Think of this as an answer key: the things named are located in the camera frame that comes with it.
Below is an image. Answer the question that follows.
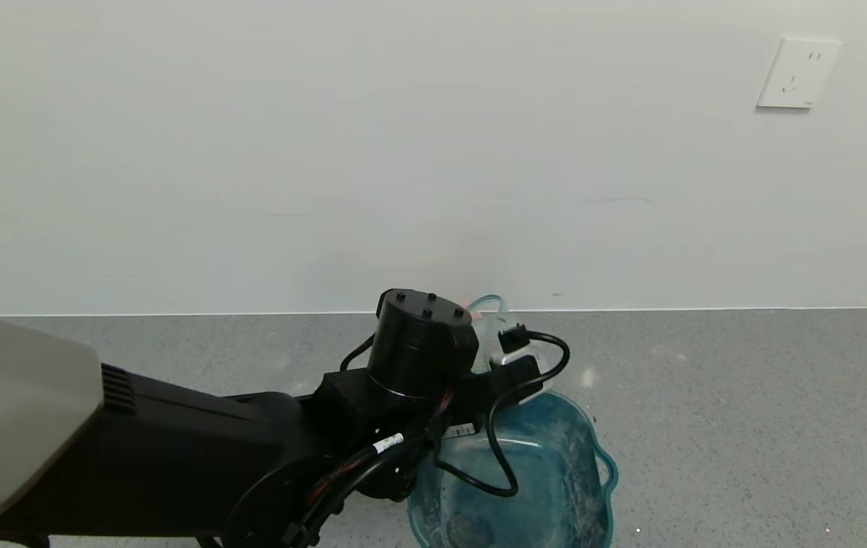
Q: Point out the teal square plastic tray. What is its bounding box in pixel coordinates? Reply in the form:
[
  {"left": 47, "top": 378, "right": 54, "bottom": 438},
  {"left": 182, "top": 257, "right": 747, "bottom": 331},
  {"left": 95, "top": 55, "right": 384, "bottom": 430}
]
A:
[{"left": 408, "top": 390, "right": 620, "bottom": 548}]

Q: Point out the black camera cable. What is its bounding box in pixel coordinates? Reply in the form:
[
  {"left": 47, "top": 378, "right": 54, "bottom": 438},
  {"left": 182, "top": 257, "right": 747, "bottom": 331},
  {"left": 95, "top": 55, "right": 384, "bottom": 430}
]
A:
[{"left": 432, "top": 325, "right": 572, "bottom": 499}]

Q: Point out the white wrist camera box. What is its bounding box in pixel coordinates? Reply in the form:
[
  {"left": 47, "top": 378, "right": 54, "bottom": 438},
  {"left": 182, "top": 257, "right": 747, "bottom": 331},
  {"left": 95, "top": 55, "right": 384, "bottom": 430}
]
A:
[{"left": 489, "top": 339, "right": 537, "bottom": 370}]

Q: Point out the white wall socket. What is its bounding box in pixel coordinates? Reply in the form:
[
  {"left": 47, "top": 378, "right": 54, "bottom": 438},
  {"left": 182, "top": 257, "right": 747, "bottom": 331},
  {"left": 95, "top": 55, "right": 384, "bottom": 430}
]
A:
[{"left": 757, "top": 37, "right": 842, "bottom": 110}]

